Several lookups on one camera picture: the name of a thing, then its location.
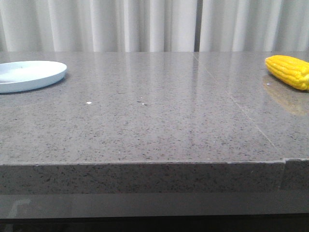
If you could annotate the light blue round plate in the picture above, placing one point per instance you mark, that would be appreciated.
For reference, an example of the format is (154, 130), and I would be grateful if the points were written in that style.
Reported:
(29, 75)

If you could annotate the yellow corn cob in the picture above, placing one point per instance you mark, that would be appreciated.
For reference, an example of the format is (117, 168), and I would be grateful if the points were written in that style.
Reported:
(292, 71)

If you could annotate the white pleated curtain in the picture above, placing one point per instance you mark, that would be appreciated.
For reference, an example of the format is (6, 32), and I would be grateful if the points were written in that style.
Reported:
(154, 25)

